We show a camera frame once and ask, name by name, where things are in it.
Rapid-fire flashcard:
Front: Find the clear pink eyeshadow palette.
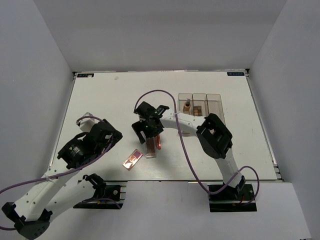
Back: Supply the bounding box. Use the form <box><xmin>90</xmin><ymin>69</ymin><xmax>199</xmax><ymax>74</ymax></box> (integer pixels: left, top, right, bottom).
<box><xmin>145</xmin><ymin>137</ymin><xmax>156</xmax><ymax>159</ymax></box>

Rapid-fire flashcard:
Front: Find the rose gold blush palette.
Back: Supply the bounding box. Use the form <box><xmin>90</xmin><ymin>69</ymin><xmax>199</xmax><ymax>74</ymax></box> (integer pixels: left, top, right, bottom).
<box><xmin>122</xmin><ymin>149</ymin><xmax>143</xmax><ymax>171</ymax></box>

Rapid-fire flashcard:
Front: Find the small foundation pump bottle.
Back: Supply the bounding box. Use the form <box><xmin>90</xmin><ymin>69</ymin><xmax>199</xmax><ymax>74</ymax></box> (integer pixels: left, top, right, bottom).
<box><xmin>182</xmin><ymin>99</ymin><xmax>191</xmax><ymax>115</ymax></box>

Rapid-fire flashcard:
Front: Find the tortoise brown eyeshadow palette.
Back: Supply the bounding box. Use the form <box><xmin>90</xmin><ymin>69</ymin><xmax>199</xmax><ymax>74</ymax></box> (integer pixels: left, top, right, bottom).
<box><xmin>193</xmin><ymin>106</ymin><xmax>203</xmax><ymax>117</ymax></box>

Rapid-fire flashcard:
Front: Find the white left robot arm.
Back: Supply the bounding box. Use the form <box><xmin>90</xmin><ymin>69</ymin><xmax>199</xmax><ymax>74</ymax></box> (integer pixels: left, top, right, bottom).
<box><xmin>1</xmin><ymin>112</ymin><xmax>123</xmax><ymax>240</ymax></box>

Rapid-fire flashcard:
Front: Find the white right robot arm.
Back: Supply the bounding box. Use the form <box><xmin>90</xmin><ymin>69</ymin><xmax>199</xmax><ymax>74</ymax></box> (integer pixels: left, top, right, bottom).
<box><xmin>131</xmin><ymin>105</ymin><xmax>246</xmax><ymax>200</ymax></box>

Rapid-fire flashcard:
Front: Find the clear acrylic organizer tray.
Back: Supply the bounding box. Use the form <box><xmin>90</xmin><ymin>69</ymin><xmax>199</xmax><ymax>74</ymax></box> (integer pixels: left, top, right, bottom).
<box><xmin>178</xmin><ymin>93</ymin><xmax>225</xmax><ymax>124</ymax></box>

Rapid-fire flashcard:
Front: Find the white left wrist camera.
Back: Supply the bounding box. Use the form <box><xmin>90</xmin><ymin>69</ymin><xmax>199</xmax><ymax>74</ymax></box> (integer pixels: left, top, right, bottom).
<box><xmin>76</xmin><ymin>112</ymin><xmax>97</xmax><ymax>132</ymax></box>

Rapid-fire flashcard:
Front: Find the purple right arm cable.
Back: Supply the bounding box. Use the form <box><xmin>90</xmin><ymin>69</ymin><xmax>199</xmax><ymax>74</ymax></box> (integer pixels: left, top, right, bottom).
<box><xmin>134</xmin><ymin>89</ymin><xmax>261</xmax><ymax>206</ymax></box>

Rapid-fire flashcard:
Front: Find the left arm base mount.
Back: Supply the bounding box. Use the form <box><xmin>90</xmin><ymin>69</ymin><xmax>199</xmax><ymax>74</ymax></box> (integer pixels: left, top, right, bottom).
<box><xmin>73</xmin><ymin>173</ymin><xmax>127</xmax><ymax>210</ymax></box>

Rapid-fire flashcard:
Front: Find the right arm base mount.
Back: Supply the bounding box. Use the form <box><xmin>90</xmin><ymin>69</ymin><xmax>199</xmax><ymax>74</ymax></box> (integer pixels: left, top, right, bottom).
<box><xmin>208</xmin><ymin>184</ymin><xmax>257</xmax><ymax>213</ymax></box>

